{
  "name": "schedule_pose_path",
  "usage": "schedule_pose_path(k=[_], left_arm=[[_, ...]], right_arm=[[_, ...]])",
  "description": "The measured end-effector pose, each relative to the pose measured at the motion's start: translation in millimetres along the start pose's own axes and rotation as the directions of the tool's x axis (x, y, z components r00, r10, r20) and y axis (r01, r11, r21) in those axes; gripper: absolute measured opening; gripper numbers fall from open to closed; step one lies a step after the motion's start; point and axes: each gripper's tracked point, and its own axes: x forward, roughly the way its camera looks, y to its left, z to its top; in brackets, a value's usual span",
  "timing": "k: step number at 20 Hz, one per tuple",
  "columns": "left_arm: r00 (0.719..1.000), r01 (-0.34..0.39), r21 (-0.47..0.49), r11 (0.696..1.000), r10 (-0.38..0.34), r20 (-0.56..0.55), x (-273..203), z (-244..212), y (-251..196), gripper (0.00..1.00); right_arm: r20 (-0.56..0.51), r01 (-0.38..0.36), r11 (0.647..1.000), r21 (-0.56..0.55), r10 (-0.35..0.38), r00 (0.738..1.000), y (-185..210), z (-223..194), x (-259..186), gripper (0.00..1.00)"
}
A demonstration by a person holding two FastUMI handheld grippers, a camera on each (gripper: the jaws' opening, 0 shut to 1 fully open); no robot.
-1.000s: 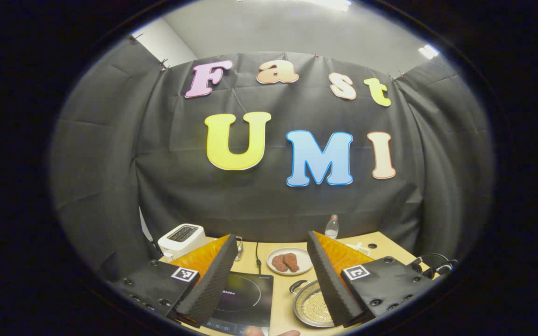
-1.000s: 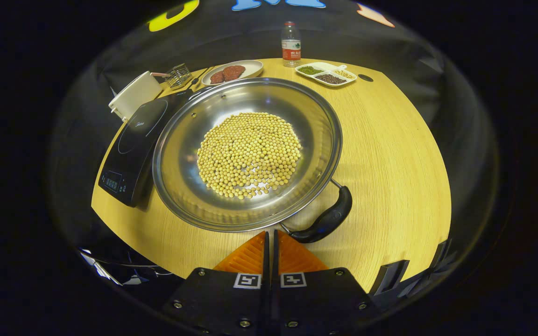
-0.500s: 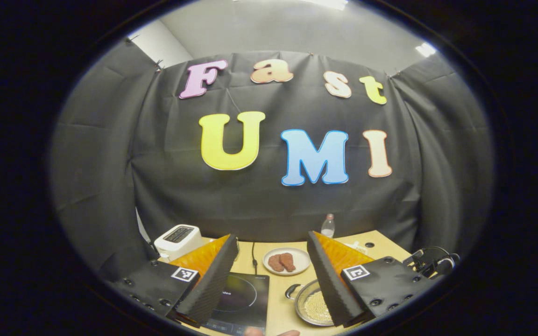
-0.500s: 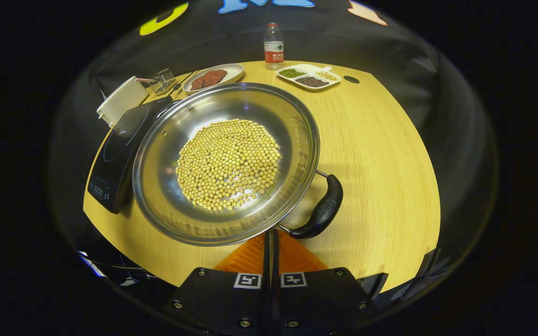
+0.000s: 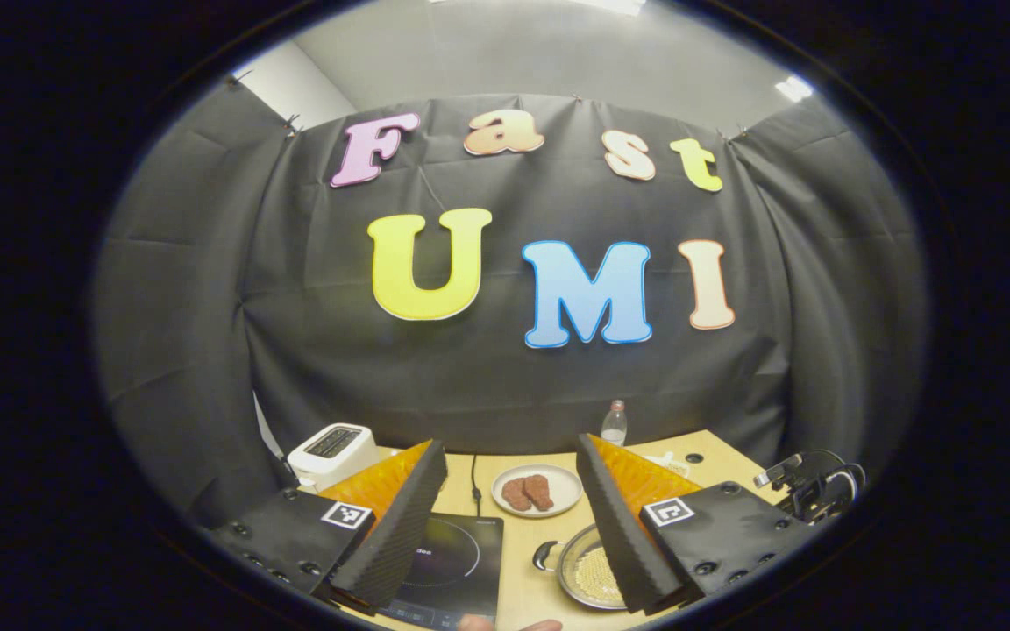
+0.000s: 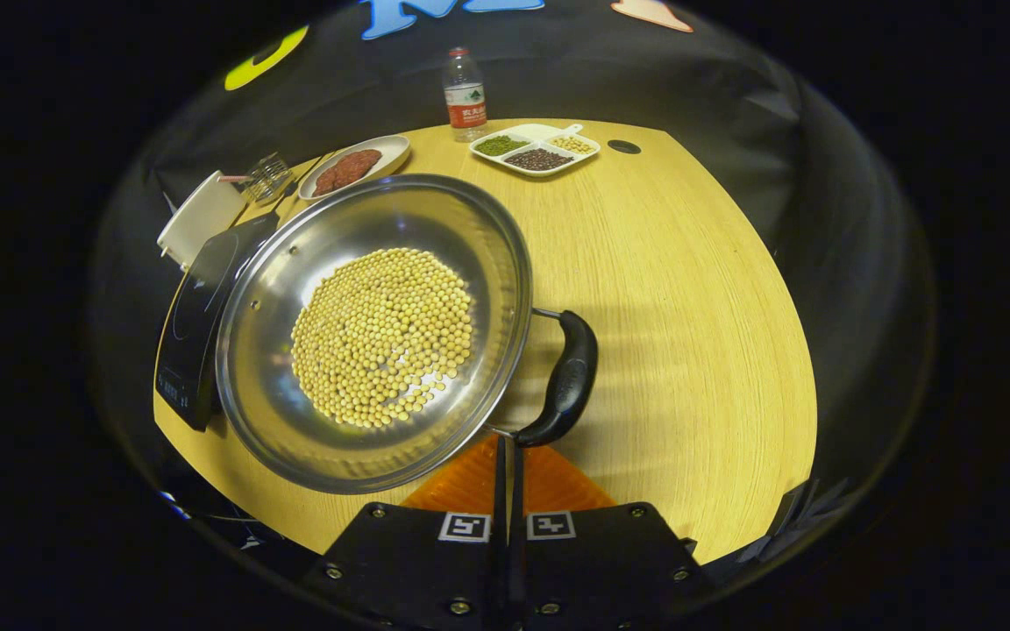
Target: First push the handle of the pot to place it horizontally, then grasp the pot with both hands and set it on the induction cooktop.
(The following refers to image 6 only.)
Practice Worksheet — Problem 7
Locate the round white plate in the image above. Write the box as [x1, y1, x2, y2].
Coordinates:
[298, 134, 412, 202]

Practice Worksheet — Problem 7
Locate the white toaster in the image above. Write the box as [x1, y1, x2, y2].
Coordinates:
[157, 170, 249, 270]

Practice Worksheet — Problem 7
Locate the black induction cooktop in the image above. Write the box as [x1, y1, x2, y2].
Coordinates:
[154, 210, 282, 432]

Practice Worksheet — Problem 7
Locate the clear water bottle red label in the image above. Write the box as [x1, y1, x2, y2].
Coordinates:
[443, 47, 488, 143]

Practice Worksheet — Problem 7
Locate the metal wire utensil holder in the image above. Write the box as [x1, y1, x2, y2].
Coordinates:
[242, 152, 295, 204]

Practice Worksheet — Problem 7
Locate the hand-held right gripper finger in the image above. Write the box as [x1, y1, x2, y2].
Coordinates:
[509, 434, 709, 631]
[302, 434, 510, 631]

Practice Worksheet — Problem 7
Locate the pile of yellow soybeans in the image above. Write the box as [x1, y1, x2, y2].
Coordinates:
[290, 248, 477, 430]

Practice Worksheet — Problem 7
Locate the steel pot with black handles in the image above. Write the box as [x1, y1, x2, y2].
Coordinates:
[216, 174, 600, 496]

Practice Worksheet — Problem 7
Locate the pile of dark red beans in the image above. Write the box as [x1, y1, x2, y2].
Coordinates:
[505, 148, 574, 171]

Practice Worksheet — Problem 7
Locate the white divided dish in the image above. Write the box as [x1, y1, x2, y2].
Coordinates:
[469, 123, 601, 179]

